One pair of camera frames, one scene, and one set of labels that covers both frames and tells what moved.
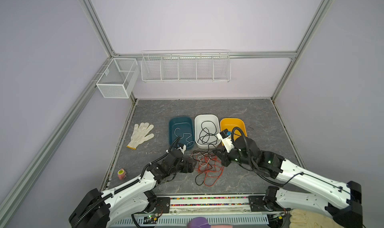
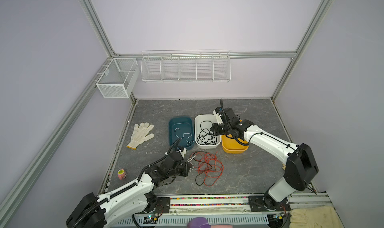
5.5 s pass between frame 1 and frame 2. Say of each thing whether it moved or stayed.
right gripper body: moved
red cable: stayed
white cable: stayed
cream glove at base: stayed
